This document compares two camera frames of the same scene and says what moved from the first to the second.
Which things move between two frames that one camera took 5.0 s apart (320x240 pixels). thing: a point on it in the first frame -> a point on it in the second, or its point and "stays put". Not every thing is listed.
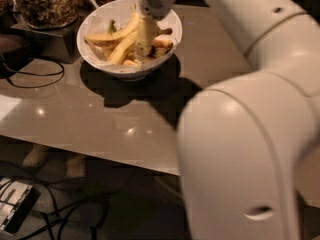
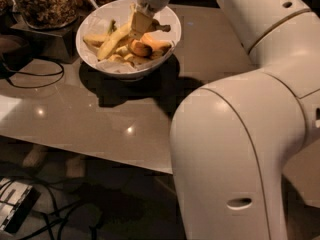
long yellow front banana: x=123 y=46 -> x=114 y=37
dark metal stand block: x=62 y=43 stays put
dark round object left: x=15 y=53 stays put
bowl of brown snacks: x=48 y=6 stays put
